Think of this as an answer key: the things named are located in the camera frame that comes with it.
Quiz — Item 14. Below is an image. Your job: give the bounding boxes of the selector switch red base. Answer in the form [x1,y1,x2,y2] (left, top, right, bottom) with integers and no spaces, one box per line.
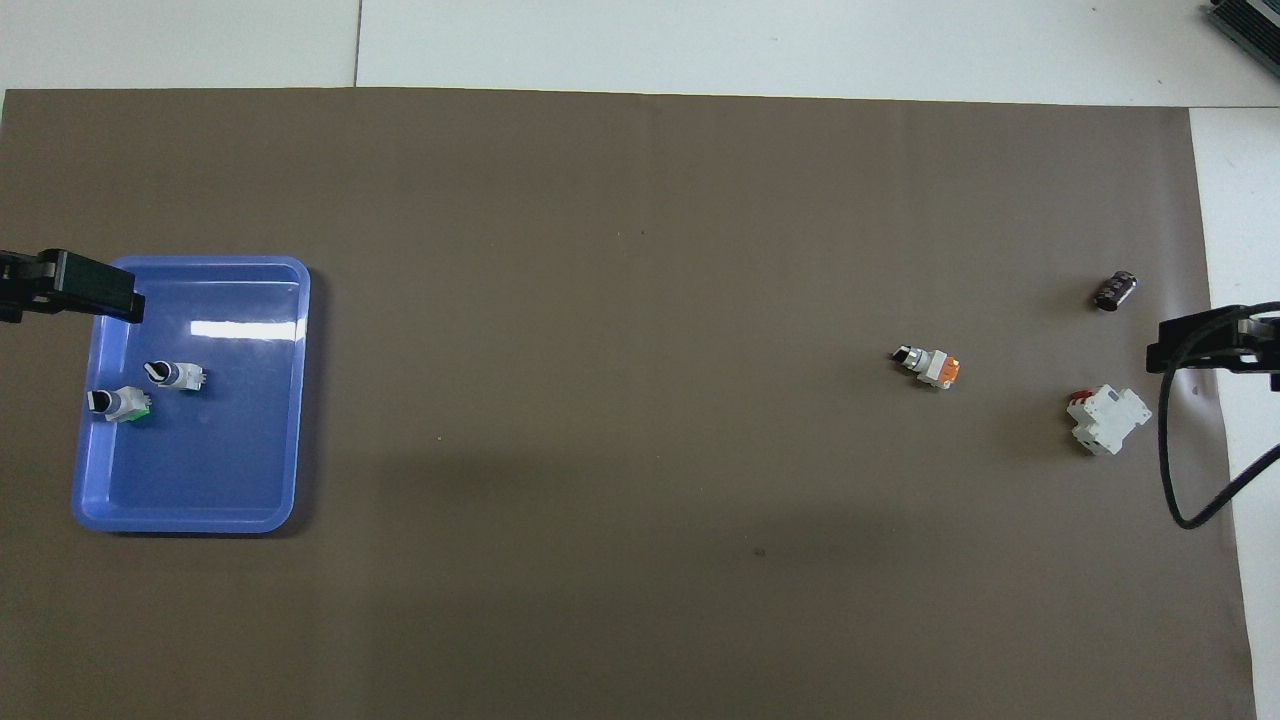
[143,360,209,393]

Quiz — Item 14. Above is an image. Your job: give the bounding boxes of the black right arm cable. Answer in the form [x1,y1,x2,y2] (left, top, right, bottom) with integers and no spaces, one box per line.
[1158,303,1280,531]

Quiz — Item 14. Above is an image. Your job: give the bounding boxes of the white part in tray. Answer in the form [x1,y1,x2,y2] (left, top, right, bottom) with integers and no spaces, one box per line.
[87,385,153,425]

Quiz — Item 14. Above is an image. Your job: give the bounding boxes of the white circuit breaker red lever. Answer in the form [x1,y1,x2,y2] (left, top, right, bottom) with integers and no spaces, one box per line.
[1065,384,1153,457]

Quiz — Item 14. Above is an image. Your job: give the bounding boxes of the blue plastic tray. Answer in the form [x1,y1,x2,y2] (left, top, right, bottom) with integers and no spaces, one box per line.
[70,255,312,535]

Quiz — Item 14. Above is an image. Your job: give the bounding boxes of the brown table mat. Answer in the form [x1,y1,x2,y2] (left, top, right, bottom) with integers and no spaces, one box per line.
[0,88,1259,720]

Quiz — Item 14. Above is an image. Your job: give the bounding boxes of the small dark terminal block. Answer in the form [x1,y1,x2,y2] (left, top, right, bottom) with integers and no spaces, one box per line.
[1093,269,1141,313]

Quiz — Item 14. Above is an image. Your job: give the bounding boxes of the black electronic device box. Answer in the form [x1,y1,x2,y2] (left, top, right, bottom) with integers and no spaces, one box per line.
[1203,0,1280,51]

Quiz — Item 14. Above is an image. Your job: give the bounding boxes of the selector switch orange base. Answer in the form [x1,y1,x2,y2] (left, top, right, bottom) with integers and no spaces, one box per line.
[890,345,963,391]

